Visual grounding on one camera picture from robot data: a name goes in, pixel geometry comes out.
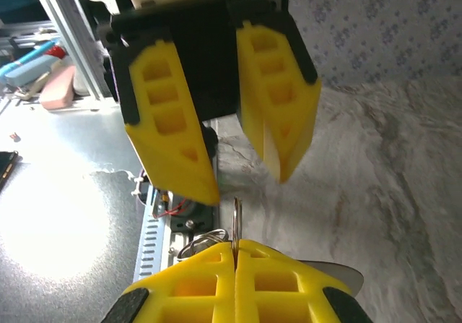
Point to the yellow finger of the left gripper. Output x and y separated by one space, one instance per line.
169 149
281 120

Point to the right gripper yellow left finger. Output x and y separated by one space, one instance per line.
202 297

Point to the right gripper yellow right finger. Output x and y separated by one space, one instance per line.
274 297

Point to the grey metal sheet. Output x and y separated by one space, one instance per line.
108 149

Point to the pink block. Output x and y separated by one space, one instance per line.
57 90

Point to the red white small object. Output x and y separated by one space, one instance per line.
57 52

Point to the black flat device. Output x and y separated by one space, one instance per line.
7 171

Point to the dark teal box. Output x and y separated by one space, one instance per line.
21 3

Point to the aluminium frame post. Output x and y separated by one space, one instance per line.
72 41

